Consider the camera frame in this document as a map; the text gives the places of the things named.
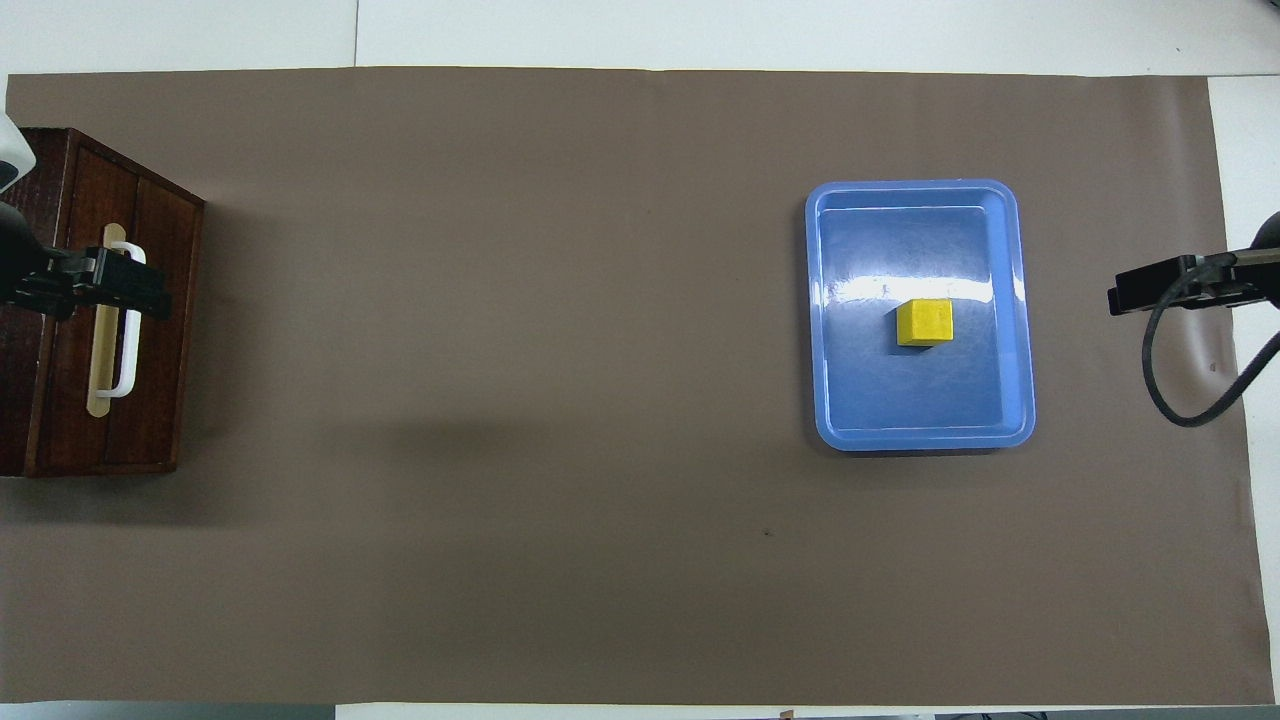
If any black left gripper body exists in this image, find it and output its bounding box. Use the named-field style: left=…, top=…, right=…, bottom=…
left=20, top=248, right=101, bottom=321

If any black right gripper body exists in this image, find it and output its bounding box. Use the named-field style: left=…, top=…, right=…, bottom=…
left=1180, top=253, right=1263, bottom=311

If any white drawer handle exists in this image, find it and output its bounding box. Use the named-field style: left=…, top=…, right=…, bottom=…
left=95, top=240, right=148, bottom=399

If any wooden drawer with dark front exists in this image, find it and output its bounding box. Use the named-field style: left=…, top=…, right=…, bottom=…
left=28, top=135, right=206, bottom=474

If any yellow cube block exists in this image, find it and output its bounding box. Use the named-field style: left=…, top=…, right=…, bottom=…
left=895, top=298, right=954, bottom=348

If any dark wooden drawer cabinet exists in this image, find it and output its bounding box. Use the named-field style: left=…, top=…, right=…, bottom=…
left=0, top=127, right=206, bottom=478

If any blue plastic tray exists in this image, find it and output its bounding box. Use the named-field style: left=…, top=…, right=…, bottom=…
left=805, top=179, right=1037, bottom=453

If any brown paper table mat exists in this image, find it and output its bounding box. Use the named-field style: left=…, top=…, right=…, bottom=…
left=3, top=66, right=1273, bottom=707

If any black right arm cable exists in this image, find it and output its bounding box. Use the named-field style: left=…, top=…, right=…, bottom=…
left=1143, top=262, right=1280, bottom=429

